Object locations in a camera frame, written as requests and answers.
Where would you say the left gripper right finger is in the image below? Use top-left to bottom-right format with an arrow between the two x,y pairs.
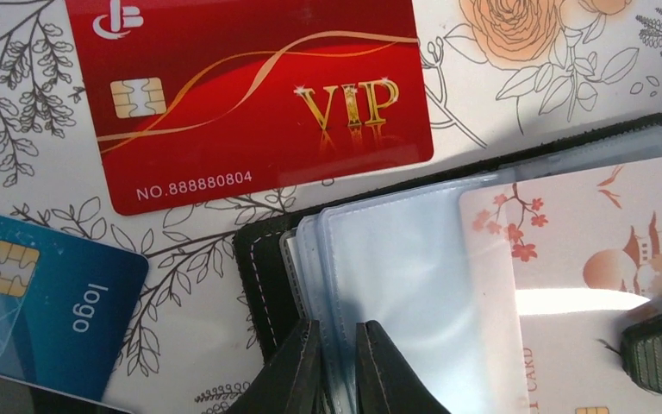
355,320 -> 449,414

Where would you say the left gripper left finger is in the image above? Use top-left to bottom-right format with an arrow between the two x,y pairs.
227,319 -> 321,414

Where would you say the black card holder wallet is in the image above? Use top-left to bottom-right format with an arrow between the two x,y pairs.
234,113 -> 662,413

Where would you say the pale pink blossom card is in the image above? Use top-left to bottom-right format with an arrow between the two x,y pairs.
459,157 -> 662,413

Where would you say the black card upper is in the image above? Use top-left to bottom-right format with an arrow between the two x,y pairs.
29,387 -> 128,414

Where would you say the blue card under black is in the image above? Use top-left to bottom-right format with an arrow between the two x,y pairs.
0,216 -> 148,400

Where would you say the red VIP card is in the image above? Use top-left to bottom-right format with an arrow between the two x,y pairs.
66,1 -> 434,216

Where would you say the floral patterned table mat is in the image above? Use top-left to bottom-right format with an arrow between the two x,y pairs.
0,1 -> 662,413

